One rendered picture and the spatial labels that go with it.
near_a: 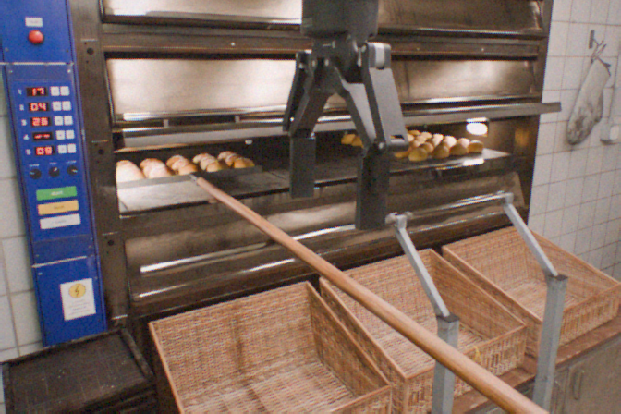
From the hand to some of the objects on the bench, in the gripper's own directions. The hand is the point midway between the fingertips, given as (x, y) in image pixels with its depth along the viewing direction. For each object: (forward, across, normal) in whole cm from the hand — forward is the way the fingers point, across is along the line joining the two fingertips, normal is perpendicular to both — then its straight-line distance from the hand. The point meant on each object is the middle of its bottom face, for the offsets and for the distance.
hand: (332, 200), depth 50 cm
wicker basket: (+79, -78, +147) cm, 184 cm away
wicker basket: (+85, -74, +26) cm, 115 cm away
